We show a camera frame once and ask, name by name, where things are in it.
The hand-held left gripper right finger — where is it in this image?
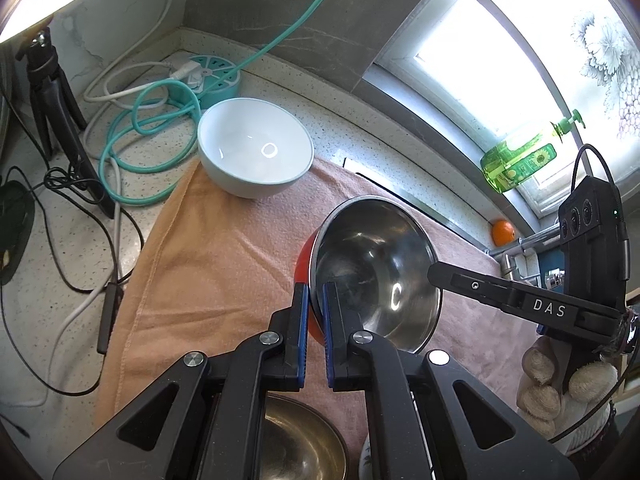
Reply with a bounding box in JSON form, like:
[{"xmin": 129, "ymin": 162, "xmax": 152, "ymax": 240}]
[{"xmin": 322, "ymin": 281, "xmax": 581, "ymax": 480}]

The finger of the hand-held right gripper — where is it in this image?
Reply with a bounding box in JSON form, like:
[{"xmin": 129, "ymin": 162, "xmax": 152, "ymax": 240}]
[{"xmin": 427, "ymin": 259, "xmax": 582, "ymax": 329}]

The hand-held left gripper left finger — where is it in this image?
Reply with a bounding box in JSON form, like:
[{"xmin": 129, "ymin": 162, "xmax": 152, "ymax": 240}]
[{"xmin": 52, "ymin": 282, "xmax": 311, "ymax": 480}]

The red steel bowl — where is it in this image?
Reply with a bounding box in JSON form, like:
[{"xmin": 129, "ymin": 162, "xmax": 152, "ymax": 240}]
[{"xmin": 294, "ymin": 195, "xmax": 444, "ymax": 354}]

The plain steel bowl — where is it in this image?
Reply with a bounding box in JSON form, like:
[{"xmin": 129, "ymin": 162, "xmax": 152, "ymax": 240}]
[{"xmin": 262, "ymin": 394, "xmax": 349, "ymax": 480}]

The white pink-flower plate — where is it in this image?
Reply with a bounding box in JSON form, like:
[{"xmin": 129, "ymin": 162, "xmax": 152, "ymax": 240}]
[{"xmin": 359, "ymin": 432, "xmax": 373, "ymax": 480}]

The light blue ceramic bowl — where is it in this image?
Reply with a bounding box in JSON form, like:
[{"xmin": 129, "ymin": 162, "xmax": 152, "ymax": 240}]
[{"xmin": 196, "ymin": 97, "xmax": 315, "ymax": 199}]

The person's right hand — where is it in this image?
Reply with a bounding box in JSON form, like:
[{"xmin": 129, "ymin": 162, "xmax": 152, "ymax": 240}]
[{"xmin": 516, "ymin": 335, "xmax": 621, "ymax": 456}]

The blue knife holder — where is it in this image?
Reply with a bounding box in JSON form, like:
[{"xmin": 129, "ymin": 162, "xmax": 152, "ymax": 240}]
[{"xmin": 537, "ymin": 252, "xmax": 563, "ymax": 281}]

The orange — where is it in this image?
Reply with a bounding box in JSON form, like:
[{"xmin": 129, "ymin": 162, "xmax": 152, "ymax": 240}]
[{"xmin": 491, "ymin": 220, "xmax": 517, "ymax": 246}]

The chrome faucet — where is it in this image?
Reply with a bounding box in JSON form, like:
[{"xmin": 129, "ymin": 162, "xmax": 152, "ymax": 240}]
[{"xmin": 482, "ymin": 225, "xmax": 566, "ymax": 291}]

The pink towel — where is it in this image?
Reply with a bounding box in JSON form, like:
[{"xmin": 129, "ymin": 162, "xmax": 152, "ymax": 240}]
[{"xmin": 95, "ymin": 152, "xmax": 541, "ymax": 461}]

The green dish soap bottle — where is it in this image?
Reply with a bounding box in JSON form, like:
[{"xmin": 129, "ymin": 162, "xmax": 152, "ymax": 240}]
[{"xmin": 480, "ymin": 108, "xmax": 585, "ymax": 195}]

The grape print roller blind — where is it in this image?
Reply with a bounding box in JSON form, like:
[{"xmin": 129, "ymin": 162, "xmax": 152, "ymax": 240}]
[{"xmin": 565, "ymin": 0, "xmax": 640, "ymax": 141}]

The teal round power strip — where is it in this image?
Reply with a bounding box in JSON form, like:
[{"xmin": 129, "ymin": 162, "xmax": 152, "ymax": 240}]
[{"xmin": 167, "ymin": 55, "xmax": 242, "ymax": 111}]

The dark green container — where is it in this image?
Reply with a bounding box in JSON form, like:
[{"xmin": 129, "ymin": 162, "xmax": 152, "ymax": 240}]
[{"xmin": 0, "ymin": 182, "xmax": 36, "ymax": 286}]

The black tripod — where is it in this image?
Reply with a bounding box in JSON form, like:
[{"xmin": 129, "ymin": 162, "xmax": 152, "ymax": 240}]
[{"xmin": 15, "ymin": 30, "xmax": 117, "ymax": 219}]

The black cable with adapter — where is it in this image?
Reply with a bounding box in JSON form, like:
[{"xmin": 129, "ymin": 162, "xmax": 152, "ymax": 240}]
[{"xmin": 0, "ymin": 165, "xmax": 146, "ymax": 396}]

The white window frame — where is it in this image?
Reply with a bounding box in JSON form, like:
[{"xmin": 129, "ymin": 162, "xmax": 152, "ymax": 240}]
[{"xmin": 360, "ymin": 0, "xmax": 640, "ymax": 221}]

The white cable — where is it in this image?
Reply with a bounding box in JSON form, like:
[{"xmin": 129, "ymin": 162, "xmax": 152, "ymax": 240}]
[{"xmin": 75, "ymin": 0, "xmax": 207, "ymax": 196}]

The teal cable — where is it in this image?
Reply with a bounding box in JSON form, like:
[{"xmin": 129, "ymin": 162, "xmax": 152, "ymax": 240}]
[{"xmin": 99, "ymin": 0, "xmax": 353, "ymax": 207}]

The ring light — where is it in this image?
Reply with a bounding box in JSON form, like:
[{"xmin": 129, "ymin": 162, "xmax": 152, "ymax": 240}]
[{"xmin": 0, "ymin": 0, "xmax": 138, "ymax": 43}]

